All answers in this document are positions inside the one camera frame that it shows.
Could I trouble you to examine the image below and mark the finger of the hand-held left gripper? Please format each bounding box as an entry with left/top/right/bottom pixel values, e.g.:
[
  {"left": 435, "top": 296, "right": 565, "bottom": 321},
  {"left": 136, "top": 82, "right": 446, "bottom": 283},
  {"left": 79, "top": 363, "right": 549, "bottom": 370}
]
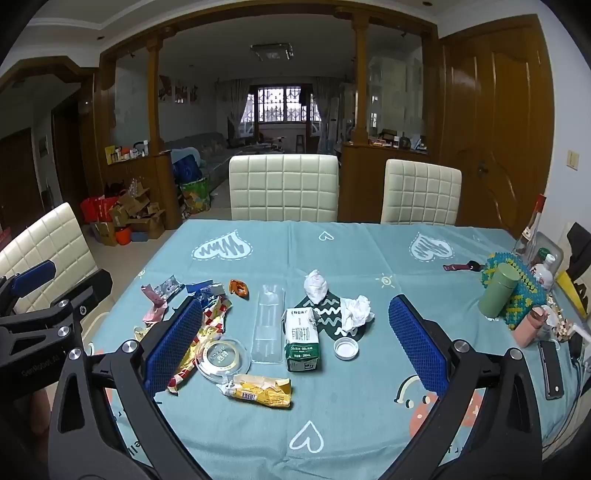
[
  {"left": 0, "top": 260, "right": 57, "bottom": 324},
  {"left": 46, "top": 269, "right": 114, "bottom": 330}
]

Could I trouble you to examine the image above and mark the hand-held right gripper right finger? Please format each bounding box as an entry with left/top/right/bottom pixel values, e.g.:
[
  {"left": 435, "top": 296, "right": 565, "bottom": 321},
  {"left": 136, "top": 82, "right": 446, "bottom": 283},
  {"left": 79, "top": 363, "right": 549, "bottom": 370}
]
[{"left": 387, "top": 294, "right": 543, "bottom": 480}]

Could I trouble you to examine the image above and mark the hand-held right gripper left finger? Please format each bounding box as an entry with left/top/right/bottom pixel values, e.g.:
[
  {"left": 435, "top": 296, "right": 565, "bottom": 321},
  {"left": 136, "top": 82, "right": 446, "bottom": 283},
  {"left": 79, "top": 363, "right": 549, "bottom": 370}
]
[{"left": 48, "top": 295, "right": 213, "bottom": 480}]

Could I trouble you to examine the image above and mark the pink wrapper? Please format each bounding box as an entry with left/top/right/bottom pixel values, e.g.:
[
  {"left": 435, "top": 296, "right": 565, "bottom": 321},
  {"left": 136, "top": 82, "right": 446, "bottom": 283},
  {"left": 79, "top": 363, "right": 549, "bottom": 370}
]
[{"left": 141, "top": 285, "right": 168, "bottom": 324}]

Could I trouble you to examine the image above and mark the red white checkered wrapper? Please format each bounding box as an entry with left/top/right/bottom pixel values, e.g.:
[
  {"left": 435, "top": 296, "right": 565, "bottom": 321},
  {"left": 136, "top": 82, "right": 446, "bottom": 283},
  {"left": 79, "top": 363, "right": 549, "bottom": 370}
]
[{"left": 166, "top": 295, "right": 234, "bottom": 395}]

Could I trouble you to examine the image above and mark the round clear plastic lid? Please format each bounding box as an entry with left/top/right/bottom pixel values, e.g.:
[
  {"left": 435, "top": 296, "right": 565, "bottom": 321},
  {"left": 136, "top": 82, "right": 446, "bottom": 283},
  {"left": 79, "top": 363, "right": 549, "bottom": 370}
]
[{"left": 196, "top": 338, "right": 252, "bottom": 384}]

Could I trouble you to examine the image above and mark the silver wrapper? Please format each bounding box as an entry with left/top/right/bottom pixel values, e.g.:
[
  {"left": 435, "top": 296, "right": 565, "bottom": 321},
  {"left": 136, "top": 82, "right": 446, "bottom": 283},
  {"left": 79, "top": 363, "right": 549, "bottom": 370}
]
[{"left": 147, "top": 275, "right": 184, "bottom": 301}]

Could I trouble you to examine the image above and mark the blue wrapper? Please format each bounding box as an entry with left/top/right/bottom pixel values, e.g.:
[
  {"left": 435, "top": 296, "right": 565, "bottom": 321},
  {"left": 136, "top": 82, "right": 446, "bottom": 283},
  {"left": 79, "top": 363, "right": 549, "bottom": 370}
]
[{"left": 186, "top": 280, "right": 227, "bottom": 301}]

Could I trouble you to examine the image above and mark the white round lid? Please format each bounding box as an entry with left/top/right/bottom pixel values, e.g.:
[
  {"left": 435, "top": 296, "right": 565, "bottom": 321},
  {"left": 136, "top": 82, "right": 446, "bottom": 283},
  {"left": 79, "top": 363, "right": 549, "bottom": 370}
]
[{"left": 334, "top": 337, "right": 359, "bottom": 361}]

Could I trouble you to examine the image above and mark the yellow snack wrapper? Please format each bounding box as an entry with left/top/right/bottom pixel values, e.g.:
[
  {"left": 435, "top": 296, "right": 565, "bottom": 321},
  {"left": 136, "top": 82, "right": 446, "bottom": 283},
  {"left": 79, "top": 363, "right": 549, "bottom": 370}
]
[{"left": 217, "top": 374, "right": 293, "bottom": 409}]

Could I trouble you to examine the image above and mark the green white milk carton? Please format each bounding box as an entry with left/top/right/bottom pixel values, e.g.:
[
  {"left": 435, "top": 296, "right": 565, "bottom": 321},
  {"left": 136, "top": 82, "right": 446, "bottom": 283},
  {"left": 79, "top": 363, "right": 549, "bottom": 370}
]
[{"left": 283, "top": 307, "right": 321, "bottom": 372}]

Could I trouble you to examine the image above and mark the balled white tissue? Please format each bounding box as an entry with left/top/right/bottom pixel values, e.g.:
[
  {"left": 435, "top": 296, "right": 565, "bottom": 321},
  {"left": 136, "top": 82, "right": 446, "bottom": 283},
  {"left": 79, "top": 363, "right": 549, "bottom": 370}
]
[{"left": 304, "top": 270, "right": 329, "bottom": 303}]

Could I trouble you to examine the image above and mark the person's left forearm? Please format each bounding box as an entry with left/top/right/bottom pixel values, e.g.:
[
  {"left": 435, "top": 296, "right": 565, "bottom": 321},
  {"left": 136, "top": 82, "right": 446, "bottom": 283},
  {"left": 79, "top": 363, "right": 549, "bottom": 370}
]
[{"left": 28, "top": 388, "right": 51, "bottom": 435}]

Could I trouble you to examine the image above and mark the cream quilted chair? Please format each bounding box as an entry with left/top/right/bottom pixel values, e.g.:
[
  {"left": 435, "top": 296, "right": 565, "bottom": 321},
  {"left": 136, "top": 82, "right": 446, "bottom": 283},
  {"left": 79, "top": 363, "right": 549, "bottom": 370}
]
[
  {"left": 228, "top": 154, "right": 340, "bottom": 222},
  {"left": 0, "top": 202, "right": 100, "bottom": 319},
  {"left": 381, "top": 159, "right": 462, "bottom": 227}
]

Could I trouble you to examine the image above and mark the red bag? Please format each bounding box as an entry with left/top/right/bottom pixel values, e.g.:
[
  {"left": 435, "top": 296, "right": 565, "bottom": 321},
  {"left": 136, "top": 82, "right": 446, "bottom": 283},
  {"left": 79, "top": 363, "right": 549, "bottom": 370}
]
[{"left": 81, "top": 196, "right": 118, "bottom": 224}]

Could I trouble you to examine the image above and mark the printed teal tablecloth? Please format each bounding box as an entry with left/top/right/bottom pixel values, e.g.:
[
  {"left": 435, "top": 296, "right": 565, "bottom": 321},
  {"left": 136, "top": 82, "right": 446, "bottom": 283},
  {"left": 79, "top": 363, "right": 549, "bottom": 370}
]
[{"left": 85, "top": 219, "right": 591, "bottom": 480}]

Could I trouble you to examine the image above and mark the pile of cardboard boxes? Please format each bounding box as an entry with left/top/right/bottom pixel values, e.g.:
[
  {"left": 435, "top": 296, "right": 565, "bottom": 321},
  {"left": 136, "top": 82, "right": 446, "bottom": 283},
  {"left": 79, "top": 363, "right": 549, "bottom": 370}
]
[{"left": 90, "top": 185, "right": 167, "bottom": 245}]

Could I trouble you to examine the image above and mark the green thermos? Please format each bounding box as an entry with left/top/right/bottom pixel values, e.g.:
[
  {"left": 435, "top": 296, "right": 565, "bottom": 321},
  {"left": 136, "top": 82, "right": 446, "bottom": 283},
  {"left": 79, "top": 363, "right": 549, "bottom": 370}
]
[{"left": 478, "top": 263, "right": 520, "bottom": 319}]

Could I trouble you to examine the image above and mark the pink bottle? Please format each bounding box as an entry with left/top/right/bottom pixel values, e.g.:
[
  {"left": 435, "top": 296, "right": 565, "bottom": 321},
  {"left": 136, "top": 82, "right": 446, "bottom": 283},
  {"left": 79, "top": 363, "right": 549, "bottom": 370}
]
[{"left": 515, "top": 305, "right": 550, "bottom": 349}]

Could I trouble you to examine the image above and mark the blue yellow beaded box cover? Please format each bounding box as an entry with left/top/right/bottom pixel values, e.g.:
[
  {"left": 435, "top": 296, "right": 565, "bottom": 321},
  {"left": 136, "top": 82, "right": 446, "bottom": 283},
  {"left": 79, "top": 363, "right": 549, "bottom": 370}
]
[{"left": 480, "top": 251, "right": 559, "bottom": 330}]

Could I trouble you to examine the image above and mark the wooden partition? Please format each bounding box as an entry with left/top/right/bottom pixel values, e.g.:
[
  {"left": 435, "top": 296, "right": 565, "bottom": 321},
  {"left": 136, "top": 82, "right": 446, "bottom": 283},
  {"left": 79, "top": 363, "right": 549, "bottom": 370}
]
[{"left": 99, "top": 37, "right": 181, "bottom": 229}]

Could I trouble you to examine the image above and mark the colourful green bag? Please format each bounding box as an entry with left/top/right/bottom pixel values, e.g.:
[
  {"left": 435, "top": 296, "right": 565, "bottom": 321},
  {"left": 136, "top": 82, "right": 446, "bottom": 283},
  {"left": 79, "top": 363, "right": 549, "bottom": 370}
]
[{"left": 179, "top": 178, "right": 211, "bottom": 215}]

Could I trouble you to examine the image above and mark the group of small bottles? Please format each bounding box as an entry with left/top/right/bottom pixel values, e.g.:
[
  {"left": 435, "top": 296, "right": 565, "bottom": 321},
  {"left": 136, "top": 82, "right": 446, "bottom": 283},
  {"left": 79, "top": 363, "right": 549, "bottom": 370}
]
[{"left": 106, "top": 141, "right": 151, "bottom": 164}]

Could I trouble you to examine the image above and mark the blue bag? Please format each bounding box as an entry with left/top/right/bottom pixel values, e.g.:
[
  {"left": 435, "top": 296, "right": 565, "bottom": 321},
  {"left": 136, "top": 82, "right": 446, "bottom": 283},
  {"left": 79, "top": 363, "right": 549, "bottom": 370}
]
[{"left": 173, "top": 154, "right": 204, "bottom": 183}]

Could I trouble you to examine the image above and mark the glass bottle with red label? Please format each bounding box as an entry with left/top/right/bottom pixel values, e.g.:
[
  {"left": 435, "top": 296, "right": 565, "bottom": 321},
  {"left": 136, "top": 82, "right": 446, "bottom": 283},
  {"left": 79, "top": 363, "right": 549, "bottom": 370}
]
[{"left": 515, "top": 194, "right": 548, "bottom": 257}]

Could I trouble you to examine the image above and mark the wooden cabinet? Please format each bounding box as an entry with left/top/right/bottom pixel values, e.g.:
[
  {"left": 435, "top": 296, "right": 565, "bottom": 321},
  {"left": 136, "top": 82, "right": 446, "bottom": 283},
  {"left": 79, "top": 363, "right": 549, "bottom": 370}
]
[{"left": 342, "top": 141, "right": 430, "bottom": 222}]

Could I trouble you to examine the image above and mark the grey sofa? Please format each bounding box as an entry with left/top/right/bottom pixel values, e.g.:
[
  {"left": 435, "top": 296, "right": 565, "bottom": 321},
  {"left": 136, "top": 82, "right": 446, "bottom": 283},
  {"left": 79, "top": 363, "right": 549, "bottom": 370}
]
[{"left": 164, "top": 131, "right": 232, "bottom": 185}]

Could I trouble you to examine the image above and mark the wooden door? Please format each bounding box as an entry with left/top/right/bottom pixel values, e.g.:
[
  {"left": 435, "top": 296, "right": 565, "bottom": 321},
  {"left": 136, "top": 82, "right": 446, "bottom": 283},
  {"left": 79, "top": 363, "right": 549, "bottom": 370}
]
[{"left": 438, "top": 14, "right": 555, "bottom": 236}]

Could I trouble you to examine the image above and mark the barred window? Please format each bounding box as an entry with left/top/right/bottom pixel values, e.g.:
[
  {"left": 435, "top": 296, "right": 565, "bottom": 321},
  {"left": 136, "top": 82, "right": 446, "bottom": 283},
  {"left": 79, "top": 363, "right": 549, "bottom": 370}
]
[{"left": 249, "top": 85, "right": 315, "bottom": 123}]

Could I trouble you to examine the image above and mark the ceiling light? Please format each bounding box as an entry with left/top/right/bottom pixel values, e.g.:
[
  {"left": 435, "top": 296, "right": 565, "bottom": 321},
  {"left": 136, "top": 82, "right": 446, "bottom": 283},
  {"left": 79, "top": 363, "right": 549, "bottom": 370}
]
[{"left": 250, "top": 43, "right": 295, "bottom": 61}]

